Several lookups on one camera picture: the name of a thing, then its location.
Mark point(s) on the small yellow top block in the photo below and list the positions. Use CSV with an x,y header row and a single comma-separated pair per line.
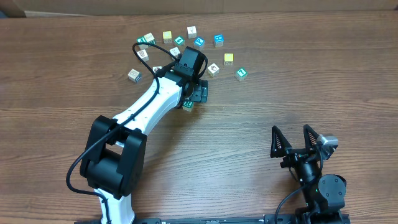
x,y
167,37

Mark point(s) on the yellow top wooden block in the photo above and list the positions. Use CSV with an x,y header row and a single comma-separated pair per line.
x,y
228,58

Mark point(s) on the white bulb picture block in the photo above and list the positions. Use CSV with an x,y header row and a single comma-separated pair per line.
x,y
192,32

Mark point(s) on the white block green 2 side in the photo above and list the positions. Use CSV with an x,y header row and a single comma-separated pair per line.
x,y
149,38

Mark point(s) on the white red picture block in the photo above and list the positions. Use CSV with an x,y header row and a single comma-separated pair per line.
x,y
143,55

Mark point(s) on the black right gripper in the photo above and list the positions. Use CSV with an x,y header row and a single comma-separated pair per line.
x,y
294,154

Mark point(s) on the green top corner block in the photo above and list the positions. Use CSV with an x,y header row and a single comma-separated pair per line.
x,y
143,44

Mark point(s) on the white X wooden block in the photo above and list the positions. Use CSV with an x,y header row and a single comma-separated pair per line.
x,y
176,54

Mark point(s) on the blue P wooden block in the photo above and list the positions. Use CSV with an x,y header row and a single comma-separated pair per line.
x,y
199,43

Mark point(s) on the blue top wooden block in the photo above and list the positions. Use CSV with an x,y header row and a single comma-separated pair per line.
x,y
218,40

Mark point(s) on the green R wooden block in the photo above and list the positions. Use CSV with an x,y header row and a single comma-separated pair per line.
x,y
188,105

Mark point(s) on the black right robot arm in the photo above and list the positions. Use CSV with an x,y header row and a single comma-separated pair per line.
x,y
324,194

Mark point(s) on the green 4 wooden block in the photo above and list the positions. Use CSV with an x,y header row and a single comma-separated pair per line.
x,y
179,41

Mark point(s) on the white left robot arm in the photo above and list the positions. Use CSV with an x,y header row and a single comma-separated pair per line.
x,y
113,159

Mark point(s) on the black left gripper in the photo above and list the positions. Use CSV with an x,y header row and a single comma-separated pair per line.
x,y
199,89

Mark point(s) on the green 7 wooden block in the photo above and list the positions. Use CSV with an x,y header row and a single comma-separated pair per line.
x,y
241,74

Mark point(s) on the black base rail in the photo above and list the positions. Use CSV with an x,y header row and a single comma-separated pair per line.
x,y
266,219

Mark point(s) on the white hand picture block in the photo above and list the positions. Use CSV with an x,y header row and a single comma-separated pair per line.
x,y
213,70

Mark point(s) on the white block blue side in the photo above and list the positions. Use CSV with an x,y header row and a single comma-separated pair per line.
x,y
134,75

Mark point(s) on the soccer ball wooden block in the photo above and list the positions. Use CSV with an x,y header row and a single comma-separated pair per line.
x,y
156,69

